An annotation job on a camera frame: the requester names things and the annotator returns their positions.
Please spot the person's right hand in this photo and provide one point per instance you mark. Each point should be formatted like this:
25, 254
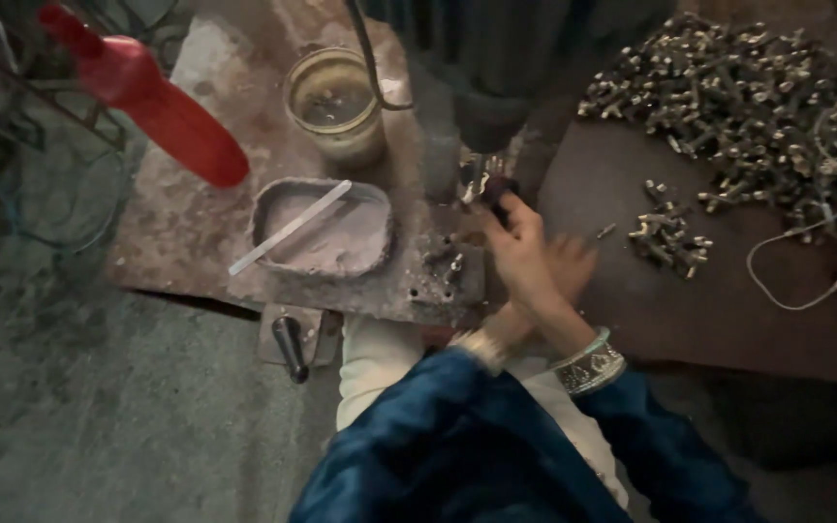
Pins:
527, 254

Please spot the person's left hand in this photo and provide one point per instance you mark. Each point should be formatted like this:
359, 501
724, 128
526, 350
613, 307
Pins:
577, 261

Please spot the person's left fingers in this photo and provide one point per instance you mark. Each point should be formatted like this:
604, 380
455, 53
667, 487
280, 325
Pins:
582, 256

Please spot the person's right fingers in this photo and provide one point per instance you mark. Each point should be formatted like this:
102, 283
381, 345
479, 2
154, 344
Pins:
511, 216

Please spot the small dark metal part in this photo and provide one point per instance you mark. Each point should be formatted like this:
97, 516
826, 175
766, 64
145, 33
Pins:
498, 195

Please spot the single loose metal part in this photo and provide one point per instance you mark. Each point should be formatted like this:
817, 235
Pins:
606, 230

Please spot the metal fixture with bolts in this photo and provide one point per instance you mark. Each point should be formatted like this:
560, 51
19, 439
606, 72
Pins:
446, 263

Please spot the small heap of metal parts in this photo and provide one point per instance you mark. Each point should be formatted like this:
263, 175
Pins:
669, 232

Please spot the wide silver bangle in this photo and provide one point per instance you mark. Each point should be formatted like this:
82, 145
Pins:
591, 364

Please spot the thin silver bangle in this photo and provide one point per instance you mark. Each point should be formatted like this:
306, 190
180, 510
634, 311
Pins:
482, 349

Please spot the dark press machine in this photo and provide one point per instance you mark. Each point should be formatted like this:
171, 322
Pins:
491, 65

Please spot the grey metal tray with powder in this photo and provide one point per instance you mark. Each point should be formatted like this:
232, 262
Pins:
324, 232

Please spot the white trousers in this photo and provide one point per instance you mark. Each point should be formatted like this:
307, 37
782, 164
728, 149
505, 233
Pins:
375, 363

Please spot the glass jar with liquid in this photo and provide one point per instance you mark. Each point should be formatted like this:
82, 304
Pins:
335, 105

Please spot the blue velvet top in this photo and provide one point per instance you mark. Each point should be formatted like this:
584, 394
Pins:
506, 450

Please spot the large pile of metal parts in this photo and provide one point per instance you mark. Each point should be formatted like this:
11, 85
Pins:
745, 109

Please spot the white flat stick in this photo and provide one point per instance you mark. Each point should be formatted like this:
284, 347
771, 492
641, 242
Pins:
291, 226

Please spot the rusty metal work plate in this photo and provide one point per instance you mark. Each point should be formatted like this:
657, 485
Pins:
208, 218

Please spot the small metal bracket plate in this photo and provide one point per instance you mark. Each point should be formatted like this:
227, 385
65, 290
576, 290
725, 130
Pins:
301, 333

